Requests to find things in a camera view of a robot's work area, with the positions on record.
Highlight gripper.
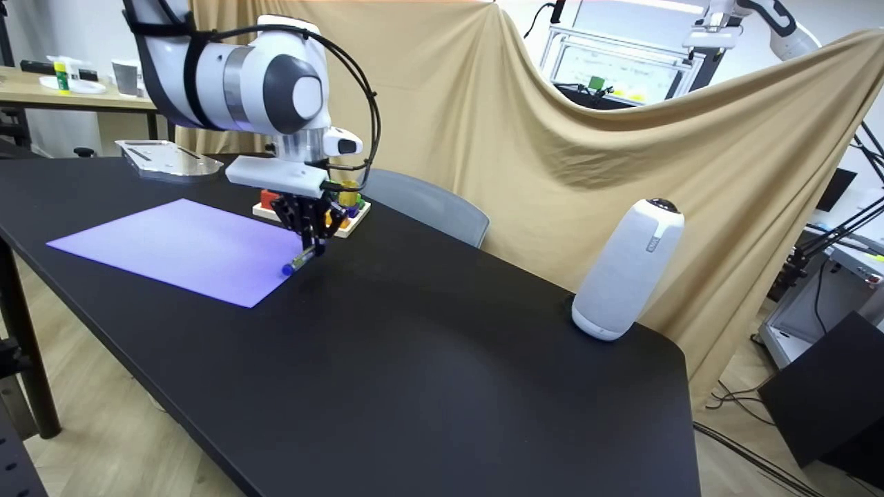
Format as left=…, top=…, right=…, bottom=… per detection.
left=268, top=188, right=347, bottom=259

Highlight blue marker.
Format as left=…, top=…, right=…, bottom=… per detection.
left=281, top=248, right=316, bottom=277

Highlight wooden board with coloured blocks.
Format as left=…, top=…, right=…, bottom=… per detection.
left=251, top=180, right=372, bottom=240

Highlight grey chair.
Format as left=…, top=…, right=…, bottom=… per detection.
left=361, top=167, right=492, bottom=249

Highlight blue paper sheet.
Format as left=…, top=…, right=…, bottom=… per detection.
left=46, top=198, right=309, bottom=309

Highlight silver metal plate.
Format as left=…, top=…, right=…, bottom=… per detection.
left=115, top=139, right=224, bottom=184

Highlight tan cloth backdrop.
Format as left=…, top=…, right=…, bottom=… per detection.
left=173, top=0, right=884, bottom=409

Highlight white cup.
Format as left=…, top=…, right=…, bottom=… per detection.
left=110, top=59, right=144, bottom=97

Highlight wooden desk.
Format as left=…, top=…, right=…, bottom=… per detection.
left=0, top=65, right=177, bottom=142

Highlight white dish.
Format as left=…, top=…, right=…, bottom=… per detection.
left=39, top=75, right=108, bottom=95

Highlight white cylindrical speaker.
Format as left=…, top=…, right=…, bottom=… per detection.
left=570, top=197, right=686, bottom=342

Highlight black box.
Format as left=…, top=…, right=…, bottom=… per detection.
left=757, top=310, right=884, bottom=488

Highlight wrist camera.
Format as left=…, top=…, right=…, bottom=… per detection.
left=225, top=155, right=329, bottom=199

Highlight aluminium frame with screen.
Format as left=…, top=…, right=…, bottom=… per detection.
left=537, top=23, right=722, bottom=110

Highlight black cable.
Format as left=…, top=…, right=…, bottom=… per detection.
left=693, top=421, right=829, bottom=497

